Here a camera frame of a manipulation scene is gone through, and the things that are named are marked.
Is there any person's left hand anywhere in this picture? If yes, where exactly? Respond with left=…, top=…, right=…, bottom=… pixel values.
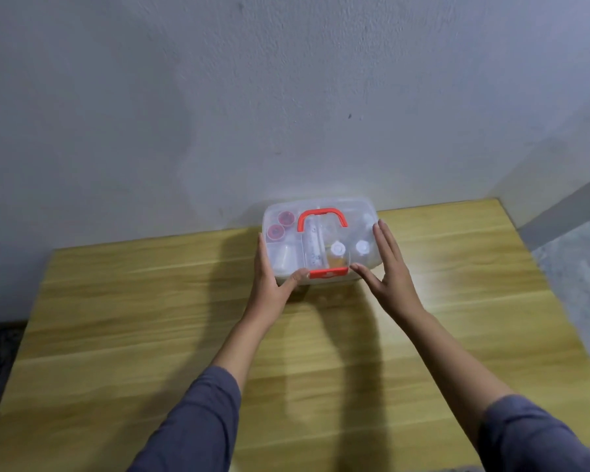
left=253, top=233, right=310, bottom=321

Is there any person's right hand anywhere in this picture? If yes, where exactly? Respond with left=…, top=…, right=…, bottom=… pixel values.
left=349, top=219, right=424, bottom=322

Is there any clear plastic box red handle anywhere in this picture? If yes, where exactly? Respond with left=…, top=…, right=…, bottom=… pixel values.
left=262, top=195, right=380, bottom=287

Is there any person's right forearm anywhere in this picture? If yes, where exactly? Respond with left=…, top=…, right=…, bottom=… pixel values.
left=401, top=309, right=590, bottom=472

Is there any person's left forearm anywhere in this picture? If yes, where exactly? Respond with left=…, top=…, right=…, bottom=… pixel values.
left=128, top=312, right=276, bottom=472

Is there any amber bottle white cap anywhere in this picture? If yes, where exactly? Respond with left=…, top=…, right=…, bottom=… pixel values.
left=327, top=241, right=349, bottom=269

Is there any white tube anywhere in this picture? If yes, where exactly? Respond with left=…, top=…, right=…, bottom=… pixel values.
left=309, top=222, right=324, bottom=267

